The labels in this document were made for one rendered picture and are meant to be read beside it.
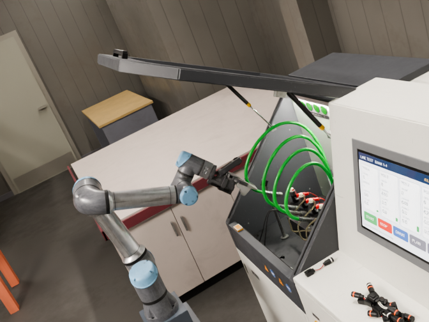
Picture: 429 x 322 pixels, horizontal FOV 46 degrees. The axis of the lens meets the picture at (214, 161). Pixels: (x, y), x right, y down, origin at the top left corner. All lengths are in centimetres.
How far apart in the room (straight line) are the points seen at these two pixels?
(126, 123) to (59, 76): 192
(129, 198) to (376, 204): 92
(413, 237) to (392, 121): 36
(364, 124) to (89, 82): 673
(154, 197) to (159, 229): 151
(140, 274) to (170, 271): 153
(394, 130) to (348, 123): 23
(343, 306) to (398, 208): 39
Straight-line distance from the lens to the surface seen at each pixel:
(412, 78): 209
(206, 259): 374
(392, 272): 183
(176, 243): 360
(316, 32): 459
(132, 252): 225
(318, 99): 226
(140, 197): 202
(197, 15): 569
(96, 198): 201
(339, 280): 193
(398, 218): 170
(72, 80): 813
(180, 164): 215
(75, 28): 811
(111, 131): 650
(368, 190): 178
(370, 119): 169
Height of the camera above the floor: 217
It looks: 21 degrees down
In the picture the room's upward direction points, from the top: 22 degrees counter-clockwise
